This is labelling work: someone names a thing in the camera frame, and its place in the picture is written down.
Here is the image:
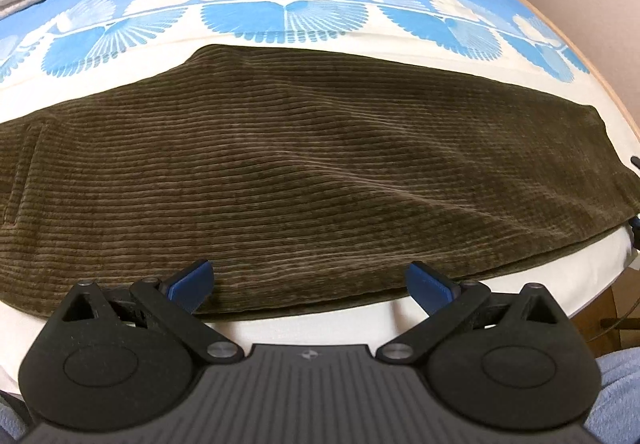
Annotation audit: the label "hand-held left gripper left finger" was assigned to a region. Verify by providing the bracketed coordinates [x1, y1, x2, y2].
[57, 260, 244, 365]

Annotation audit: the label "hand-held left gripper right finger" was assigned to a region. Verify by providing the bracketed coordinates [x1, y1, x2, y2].
[376, 262, 568, 366]

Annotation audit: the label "olive corduroy pants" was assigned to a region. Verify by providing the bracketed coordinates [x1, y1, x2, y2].
[0, 44, 640, 325]

